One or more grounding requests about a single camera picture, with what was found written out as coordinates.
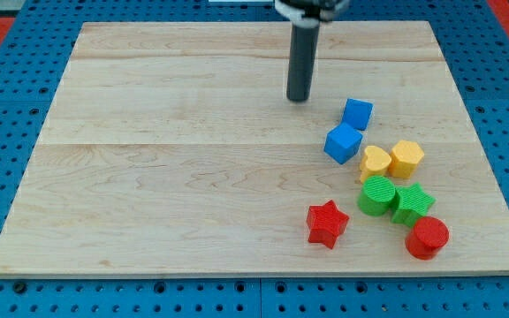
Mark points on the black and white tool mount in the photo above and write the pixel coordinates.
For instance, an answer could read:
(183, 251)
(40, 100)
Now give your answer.
(311, 13)

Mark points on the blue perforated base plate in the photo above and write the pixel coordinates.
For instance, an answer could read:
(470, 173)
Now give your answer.
(32, 58)

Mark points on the yellow hexagon block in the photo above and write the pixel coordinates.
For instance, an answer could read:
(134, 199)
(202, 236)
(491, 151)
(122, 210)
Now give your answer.
(405, 158)

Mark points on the blue cube block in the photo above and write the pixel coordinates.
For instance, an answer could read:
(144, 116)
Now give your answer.
(357, 113)
(342, 143)

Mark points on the red star block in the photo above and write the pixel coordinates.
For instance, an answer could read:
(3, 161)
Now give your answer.
(326, 223)

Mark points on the green star block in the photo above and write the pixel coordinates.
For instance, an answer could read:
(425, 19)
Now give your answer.
(410, 203)

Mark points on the yellow heart block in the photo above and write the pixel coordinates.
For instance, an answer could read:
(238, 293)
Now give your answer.
(374, 162)

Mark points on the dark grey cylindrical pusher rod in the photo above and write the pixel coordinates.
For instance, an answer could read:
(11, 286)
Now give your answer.
(301, 62)

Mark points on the green cylinder block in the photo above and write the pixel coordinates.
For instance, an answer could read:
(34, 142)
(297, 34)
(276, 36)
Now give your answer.
(376, 196)

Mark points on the lower blue cube block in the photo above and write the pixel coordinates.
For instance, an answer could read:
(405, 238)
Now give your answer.
(342, 143)

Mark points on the upper blue cube block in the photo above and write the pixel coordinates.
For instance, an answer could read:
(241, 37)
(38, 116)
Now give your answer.
(357, 113)

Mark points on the red cylinder block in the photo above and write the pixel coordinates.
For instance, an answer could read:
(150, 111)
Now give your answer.
(427, 237)

